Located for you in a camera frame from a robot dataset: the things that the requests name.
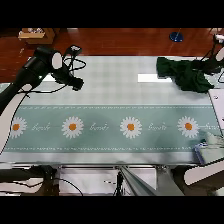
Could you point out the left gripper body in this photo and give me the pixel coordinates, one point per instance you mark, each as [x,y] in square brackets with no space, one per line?
[76,83]

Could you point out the dark green T-shirt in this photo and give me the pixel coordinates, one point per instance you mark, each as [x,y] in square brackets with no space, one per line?
[186,75]

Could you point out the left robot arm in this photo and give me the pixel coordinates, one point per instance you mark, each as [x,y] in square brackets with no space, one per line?
[32,71]

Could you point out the cardboard box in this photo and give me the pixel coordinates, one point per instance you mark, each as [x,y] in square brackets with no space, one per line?
[36,35]

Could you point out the blue round disc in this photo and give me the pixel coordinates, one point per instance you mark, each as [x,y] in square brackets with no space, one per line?
[176,37]

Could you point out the light blue garment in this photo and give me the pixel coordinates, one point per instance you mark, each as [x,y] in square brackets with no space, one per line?
[208,154]

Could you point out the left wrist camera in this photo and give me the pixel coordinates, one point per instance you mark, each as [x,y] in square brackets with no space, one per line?
[74,50]

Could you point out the silver frame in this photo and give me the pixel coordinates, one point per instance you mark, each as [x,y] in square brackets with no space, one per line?
[141,186]

